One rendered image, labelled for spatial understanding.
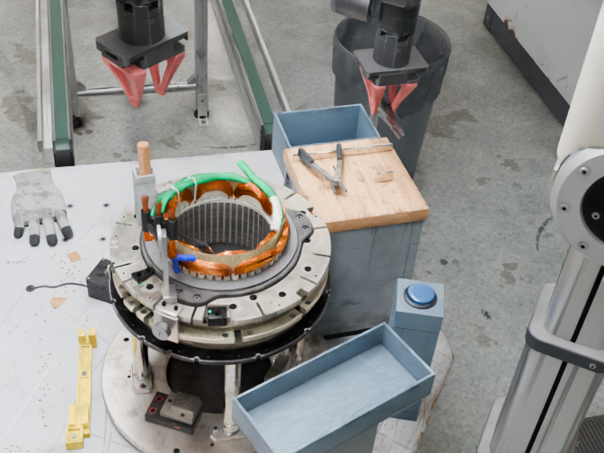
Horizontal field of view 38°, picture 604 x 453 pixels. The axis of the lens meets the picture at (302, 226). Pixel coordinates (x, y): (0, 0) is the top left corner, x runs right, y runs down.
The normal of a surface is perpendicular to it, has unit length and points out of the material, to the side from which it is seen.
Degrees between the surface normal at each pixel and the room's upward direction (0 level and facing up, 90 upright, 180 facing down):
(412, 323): 90
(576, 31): 90
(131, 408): 0
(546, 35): 90
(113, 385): 0
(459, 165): 0
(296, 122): 90
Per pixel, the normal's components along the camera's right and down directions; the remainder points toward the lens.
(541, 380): -0.40, 0.59
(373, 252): 0.28, 0.65
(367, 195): 0.07, -0.75
